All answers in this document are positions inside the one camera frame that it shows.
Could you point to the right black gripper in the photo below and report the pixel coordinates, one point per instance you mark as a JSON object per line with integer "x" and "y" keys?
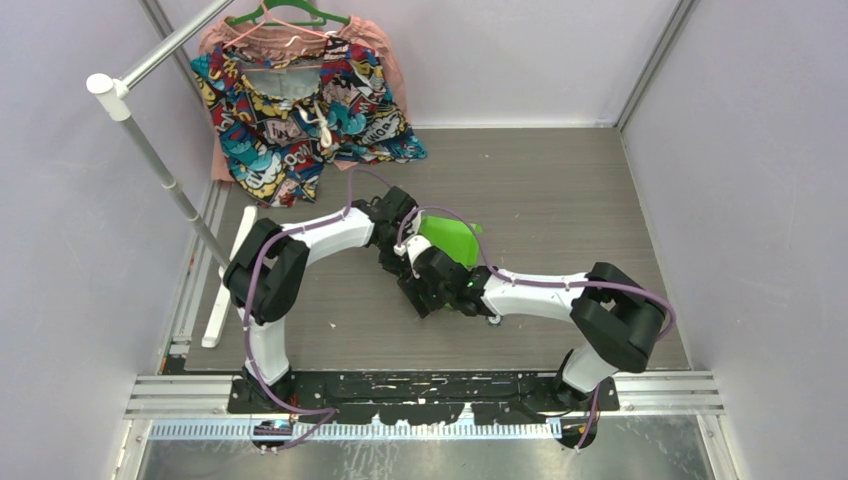
{"x": 414, "y": 287}

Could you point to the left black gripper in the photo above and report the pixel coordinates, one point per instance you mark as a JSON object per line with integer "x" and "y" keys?
{"x": 391, "y": 265}

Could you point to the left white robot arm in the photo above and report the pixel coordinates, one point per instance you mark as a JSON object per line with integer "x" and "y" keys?
{"x": 266, "y": 273}

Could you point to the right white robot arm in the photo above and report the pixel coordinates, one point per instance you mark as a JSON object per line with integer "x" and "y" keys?
{"x": 620, "y": 322}

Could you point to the colorful patterned shirt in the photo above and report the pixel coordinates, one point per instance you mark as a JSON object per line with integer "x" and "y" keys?
{"x": 284, "y": 104}

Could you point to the green clothes hanger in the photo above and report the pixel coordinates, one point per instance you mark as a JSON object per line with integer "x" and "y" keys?
{"x": 306, "y": 14}

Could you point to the metal clothes rack pole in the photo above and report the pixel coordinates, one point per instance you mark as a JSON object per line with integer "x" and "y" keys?
{"x": 112, "y": 92}

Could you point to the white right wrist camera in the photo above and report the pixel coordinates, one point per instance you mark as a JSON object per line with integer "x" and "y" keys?
{"x": 413, "y": 247}

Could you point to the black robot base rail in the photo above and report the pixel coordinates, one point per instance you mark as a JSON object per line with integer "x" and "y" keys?
{"x": 430, "y": 397}

